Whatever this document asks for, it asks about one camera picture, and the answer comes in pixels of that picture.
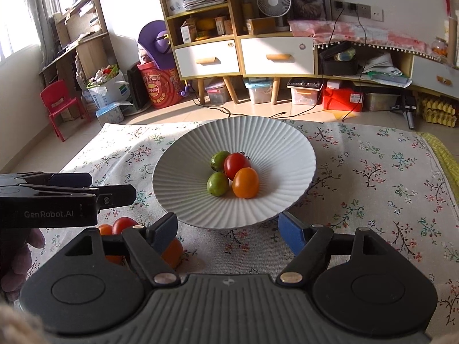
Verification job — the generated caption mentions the white bag of toys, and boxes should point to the white bag of toys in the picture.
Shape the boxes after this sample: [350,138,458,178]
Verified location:
[85,64,132,110]

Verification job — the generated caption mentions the red cherry tomato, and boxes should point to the red cherry tomato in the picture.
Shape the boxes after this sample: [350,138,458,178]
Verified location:
[224,153,252,182]
[112,217,140,236]

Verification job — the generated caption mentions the red box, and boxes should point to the red box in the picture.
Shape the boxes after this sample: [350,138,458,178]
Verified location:
[322,85,365,112]

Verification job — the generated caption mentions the black floor cable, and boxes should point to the black floor cable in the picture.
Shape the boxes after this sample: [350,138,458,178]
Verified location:
[189,89,288,120]

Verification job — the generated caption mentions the blue white tissue box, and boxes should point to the blue white tissue box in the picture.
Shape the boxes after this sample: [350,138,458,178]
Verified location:
[95,102,125,127]

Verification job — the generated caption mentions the small white carton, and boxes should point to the small white carton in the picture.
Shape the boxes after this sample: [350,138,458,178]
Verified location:
[180,19,198,43]

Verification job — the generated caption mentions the wall sockets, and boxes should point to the wall sockets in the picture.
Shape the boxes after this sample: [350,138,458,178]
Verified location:
[334,0,384,22]

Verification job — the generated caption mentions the cardboard box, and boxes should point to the cardboard box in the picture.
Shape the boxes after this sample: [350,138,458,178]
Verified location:
[246,17,277,36]

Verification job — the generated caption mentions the red round barrel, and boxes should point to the red round barrel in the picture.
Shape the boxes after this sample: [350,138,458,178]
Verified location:
[138,61,182,110]

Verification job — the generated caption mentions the person's left hand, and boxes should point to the person's left hand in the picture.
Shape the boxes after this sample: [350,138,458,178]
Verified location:
[0,227,46,303]

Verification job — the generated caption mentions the floral tablecloth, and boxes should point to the floral tablecloth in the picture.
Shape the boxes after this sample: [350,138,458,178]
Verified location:
[22,118,459,344]

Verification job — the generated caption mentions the pile of papers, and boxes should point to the pile of papers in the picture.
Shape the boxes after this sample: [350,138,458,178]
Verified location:
[359,52,413,89]

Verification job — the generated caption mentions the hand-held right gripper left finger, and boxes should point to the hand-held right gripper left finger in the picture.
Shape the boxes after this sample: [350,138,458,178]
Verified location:
[65,212,180,288]

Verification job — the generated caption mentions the purple hat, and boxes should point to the purple hat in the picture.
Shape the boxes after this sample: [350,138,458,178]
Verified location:
[138,20,176,71]

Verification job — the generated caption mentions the green cherry tomato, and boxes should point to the green cherry tomato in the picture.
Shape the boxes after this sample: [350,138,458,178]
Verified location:
[207,171,230,197]
[210,150,231,173]

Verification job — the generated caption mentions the small white desk fan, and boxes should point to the small white desk fan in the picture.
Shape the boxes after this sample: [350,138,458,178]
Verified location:
[256,0,292,32]

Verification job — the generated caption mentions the black bag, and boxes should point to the black bag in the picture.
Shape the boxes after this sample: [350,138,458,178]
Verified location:
[318,41,359,76]

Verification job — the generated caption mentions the white curtain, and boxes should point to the white curtain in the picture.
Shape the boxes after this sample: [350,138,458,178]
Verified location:
[21,0,55,45]

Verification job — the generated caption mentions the white cabinet drawer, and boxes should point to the white cabinet drawer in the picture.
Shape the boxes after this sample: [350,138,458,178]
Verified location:
[174,40,240,79]
[240,36,315,77]

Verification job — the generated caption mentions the clear storage bin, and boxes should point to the clear storage bin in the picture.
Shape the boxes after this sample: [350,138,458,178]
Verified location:
[286,77,324,106]
[206,85,230,105]
[363,92,401,112]
[244,78,275,105]

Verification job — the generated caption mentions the stack of egg cartons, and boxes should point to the stack of egg cartons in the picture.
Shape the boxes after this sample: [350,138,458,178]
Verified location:
[419,92,458,128]

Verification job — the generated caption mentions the orange cherry tomato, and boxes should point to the orange cherry tomato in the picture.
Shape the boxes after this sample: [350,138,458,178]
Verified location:
[161,238,184,269]
[232,167,260,199]
[98,223,125,266]

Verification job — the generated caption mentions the wooden bookshelf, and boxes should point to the wooden bookshelf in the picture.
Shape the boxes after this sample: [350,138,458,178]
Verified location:
[39,0,110,92]

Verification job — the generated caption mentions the pink floral cloth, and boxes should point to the pink floral cloth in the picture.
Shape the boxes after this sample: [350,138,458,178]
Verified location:
[288,19,453,64]

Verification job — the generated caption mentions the black tripod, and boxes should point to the black tripod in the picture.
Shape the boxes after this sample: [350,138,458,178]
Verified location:
[390,92,419,130]

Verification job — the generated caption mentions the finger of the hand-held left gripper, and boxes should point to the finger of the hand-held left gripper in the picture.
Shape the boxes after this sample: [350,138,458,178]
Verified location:
[50,172,93,188]
[95,185,138,209]

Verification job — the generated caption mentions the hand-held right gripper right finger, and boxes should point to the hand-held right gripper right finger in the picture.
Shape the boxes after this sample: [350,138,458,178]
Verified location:
[278,211,397,288]

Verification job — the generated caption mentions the white ribbed plate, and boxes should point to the white ribbed plate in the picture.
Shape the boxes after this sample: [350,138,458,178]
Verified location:
[151,116,318,230]

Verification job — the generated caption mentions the red plastic chair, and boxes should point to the red plastic chair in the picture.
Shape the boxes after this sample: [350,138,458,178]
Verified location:
[40,80,92,142]

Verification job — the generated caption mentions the low wooden cabinet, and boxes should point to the low wooden cabinet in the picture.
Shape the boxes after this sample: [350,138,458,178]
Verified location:
[315,43,459,100]

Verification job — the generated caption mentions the wooden shelf cabinet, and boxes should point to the wooden shelf cabinet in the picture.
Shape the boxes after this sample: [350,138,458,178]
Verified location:
[157,0,318,105]

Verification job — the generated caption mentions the glass jar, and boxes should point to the glass jar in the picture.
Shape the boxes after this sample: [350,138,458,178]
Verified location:
[431,36,449,57]

